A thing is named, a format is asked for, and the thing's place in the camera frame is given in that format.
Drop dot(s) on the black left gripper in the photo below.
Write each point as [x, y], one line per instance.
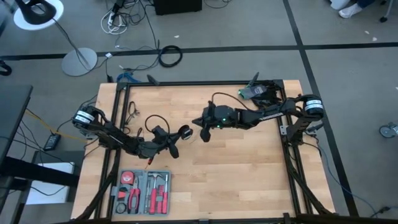
[152, 147]

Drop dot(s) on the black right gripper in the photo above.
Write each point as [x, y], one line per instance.
[222, 118]

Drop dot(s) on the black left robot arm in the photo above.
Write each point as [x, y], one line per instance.
[115, 137]

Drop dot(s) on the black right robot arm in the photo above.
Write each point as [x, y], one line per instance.
[273, 113]

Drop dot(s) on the red tape measure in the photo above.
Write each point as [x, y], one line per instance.
[127, 177]

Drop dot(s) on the grey plastic tray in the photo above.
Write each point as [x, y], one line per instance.
[141, 193]

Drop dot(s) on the steel claw hammer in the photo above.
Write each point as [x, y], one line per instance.
[153, 199]

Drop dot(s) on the pink utility knife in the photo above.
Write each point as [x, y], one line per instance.
[122, 194]

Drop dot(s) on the black tape roll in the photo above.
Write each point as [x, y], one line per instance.
[117, 208]

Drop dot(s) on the black power adapter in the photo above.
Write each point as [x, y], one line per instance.
[52, 141]

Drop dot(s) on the black floor box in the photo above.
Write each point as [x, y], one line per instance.
[177, 6]

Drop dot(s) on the grey round lamp base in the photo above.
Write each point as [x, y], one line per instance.
[71, 62]

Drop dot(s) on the white power strip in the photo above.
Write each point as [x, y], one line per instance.
[111, 20]

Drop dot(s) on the white floor box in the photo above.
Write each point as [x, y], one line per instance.
[46, 193]

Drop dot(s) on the black floor beam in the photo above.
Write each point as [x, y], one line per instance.
[37, 174]

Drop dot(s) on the thin black lamp pole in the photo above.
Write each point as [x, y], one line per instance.
[68, 40]

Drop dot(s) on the black desk top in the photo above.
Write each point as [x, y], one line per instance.
[12, 118]

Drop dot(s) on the grey caster wheel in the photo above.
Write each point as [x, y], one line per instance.
[387, 130]

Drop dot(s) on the black chair base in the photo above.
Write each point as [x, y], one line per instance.
[4, 70]

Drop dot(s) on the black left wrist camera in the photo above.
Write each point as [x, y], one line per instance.
[161, 130]

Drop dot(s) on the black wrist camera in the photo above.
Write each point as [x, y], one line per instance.
[161, 130]
[211, 107]

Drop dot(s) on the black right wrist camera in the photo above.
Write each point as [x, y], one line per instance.
[211, 107]

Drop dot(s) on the black table edge rail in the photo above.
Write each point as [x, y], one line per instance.
[202, 83]

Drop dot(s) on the black rail clamp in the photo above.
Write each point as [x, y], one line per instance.
[153, 80]
[254, 78]

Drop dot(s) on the black aluminium side rail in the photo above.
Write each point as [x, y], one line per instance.
[295, 174]
[116, 174]

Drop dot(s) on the grey metal bracket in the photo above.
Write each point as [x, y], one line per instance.
[283, 130]

